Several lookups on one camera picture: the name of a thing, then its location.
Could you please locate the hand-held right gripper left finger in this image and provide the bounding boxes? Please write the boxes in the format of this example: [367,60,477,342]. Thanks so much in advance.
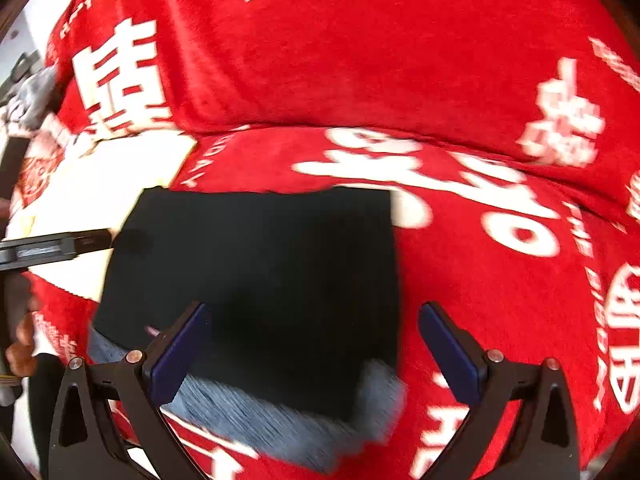
[48,301,212,480]

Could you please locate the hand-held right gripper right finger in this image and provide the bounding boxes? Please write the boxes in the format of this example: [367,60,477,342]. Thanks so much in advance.
[418,302,581,480]

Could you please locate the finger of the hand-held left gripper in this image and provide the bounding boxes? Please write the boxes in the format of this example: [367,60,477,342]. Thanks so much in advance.
[60,229,112,257]

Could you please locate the black pants with grey waistband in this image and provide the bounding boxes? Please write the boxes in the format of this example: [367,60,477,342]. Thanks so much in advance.
[87,186,408,473]

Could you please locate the person's left hand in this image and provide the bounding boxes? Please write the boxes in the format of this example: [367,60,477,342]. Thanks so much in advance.
[5,317,40,380]

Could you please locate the white cloth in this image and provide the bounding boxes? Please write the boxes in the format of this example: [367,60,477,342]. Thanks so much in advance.
[5,127,198,286]

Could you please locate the grey cloth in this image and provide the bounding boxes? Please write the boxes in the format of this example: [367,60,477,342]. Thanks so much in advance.
[0,65,62,132]

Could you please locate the red printed blanket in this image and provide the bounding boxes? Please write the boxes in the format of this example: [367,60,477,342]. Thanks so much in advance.
[10,0,640,480]

